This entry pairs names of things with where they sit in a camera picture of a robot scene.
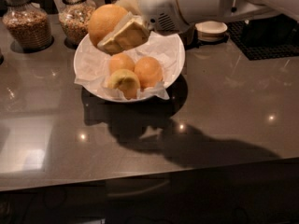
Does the left glass cereal jar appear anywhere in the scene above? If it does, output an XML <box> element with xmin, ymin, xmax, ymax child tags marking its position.
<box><xmin>2</xmin><ymin>0</ymin><xmax>52</xmax><ymax>50</ymax></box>

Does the black rubber mat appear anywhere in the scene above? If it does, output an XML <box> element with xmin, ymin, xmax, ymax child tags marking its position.
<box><xmin>228</xmin><ymin>15</ymin><xmax>299</xmax><ymax>61</ymax></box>

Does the right glass cereal jar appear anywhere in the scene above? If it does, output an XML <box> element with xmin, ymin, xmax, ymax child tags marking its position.
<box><xmin>59</xmin><ymin>0</ymin><xmax>96</xmax><ymax>45</ymax></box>

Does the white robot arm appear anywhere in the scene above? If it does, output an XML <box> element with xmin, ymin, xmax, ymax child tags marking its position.
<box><xmin>97</xmin><ymin>0</ymin><xmax>299</xmax><ymax>54</ymax></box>

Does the glass cereal jar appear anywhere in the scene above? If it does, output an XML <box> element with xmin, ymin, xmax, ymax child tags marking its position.
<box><xmin>59</xmin><ymin>0</ymin><xmax>96</xmax><ymax>45</ymax></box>
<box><xmin>2</xmin><ymin>0</ymin><xmax>52</xmax><ymax>50</ymax></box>

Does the white paper liner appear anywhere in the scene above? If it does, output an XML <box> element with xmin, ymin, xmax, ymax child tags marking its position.
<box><xmin>74</xmin><ymin>31</ymin><xmax>184</xmax><ymax>102</ymax></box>

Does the white bowl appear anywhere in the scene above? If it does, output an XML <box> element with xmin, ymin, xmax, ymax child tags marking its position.
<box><xmin>73</xmin><ymin>31</ymin><xmax>186</xmax><ymax>104</ymax></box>

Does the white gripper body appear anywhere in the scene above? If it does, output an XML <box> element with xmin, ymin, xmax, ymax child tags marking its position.
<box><xmin>138</xmin><ymin>0</ymin><xmax>234</xmax><ymax>35</ymax></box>

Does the yellowish front orange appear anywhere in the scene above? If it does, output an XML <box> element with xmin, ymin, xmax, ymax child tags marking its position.
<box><xmin>107</xmin><ymin>69</ymin><xmax>140</xmax><ymax>99</ymax></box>

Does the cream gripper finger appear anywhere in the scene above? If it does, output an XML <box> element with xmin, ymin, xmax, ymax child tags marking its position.
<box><xmin>116</xmin><ymin>0</ymin><xmax>141</xmax><ymax>15</ymax></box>
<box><xmin>96</xmin><ymin>12</ymin><xmax>150</xmax><ymax>55</ymax></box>

